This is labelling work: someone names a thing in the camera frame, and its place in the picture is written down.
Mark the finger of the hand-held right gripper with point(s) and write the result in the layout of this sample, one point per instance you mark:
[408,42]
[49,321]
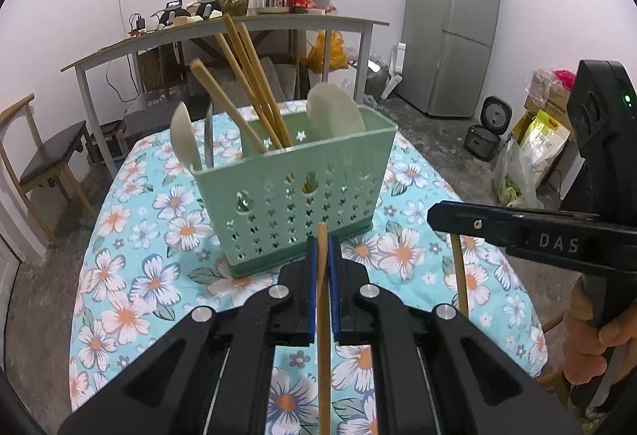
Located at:
[473,221]
[547,214]

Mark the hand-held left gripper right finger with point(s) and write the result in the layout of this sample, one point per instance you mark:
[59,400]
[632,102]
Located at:
[335,295]

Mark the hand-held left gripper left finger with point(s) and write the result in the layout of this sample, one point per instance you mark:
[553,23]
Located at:
[312,295]

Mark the wooden chopstick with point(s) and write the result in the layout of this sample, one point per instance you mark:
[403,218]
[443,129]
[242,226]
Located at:
[324,365]
[254,77]
[244,87]
[460,276]
[266,82]
[224,101]

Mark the green perforated utensil holder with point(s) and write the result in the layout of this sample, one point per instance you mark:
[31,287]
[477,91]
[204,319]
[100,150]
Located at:
[298,196]

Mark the beige plastic soup spoon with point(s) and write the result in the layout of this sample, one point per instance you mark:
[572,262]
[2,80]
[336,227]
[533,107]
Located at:
[184,136]
[333,111]

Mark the metal spoon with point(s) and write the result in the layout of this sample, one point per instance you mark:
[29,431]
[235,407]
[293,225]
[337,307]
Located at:
[209,136]

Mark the person's right hand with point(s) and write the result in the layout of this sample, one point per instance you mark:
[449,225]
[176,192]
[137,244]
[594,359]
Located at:
[582,345]

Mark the black box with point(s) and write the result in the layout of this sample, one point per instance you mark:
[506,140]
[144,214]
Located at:
[575,181]

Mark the clear plastic bag of greens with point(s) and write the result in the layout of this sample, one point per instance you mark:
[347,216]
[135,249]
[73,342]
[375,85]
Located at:
[515,176]

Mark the yellow green packet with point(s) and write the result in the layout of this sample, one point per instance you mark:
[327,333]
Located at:
[542,136]

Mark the black rice cooker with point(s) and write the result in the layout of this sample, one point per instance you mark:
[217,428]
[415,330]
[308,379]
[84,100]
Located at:
[490,131]

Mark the pink crumpled item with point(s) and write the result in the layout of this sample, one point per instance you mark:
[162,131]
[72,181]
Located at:
[565,78]

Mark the blue floral blanket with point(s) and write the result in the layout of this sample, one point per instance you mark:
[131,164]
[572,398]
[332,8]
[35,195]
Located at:
[149,276]

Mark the olive green bag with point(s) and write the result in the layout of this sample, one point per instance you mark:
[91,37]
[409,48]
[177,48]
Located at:
[378,82]

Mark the white plastic appliance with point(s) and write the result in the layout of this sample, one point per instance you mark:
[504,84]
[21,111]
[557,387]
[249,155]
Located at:
[395,67]

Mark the silver refrigerator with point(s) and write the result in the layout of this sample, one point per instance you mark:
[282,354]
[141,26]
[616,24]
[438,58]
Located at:
[448,27]

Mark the white sacks under desk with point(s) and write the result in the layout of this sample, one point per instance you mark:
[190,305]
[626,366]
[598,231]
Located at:
[291,79]

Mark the yellow plastic bag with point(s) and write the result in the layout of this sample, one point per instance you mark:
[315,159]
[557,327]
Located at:
[328,52]

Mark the black red case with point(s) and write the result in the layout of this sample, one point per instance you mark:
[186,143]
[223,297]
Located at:
[108,139]

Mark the brown cardboard box under desk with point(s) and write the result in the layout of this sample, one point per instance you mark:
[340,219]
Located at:
[154,69]

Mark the grey desk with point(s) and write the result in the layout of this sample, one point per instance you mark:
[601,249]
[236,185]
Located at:
[224,29]

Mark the wooden chair with black seat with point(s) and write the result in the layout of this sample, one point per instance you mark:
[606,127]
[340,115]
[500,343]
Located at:
[50,151]

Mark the glass jar of greens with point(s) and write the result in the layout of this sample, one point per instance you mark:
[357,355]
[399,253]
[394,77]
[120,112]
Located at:
[234,3]

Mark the white door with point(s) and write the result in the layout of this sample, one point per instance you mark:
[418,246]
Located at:
[10,236]

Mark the black device on desk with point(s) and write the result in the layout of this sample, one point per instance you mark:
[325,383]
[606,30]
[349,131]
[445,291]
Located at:
[174,7]

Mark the black charger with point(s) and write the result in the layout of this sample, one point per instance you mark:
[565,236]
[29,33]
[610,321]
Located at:
[138,23]

